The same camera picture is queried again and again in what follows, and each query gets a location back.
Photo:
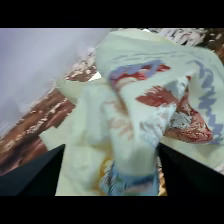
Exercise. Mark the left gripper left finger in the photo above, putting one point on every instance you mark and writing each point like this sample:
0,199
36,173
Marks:
40,176

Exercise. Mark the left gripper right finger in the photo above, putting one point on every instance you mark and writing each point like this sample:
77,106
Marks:
186,176

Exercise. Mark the cream printed T-shirt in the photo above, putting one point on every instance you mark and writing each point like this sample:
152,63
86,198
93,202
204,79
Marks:
133,110

